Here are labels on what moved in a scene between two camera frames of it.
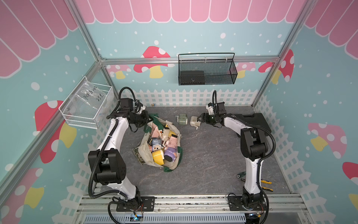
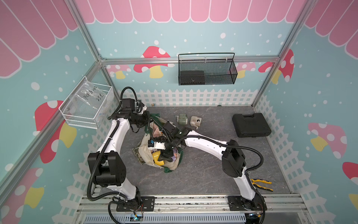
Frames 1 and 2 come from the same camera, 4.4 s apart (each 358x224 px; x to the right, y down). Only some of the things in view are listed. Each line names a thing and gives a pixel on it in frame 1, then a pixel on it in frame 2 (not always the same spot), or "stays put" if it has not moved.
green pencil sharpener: x=182 y=119 stays put
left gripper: x=145 y=117 stays put
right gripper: x=204 y=119 → x=163 y=155
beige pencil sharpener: x=194 y=122 stays put
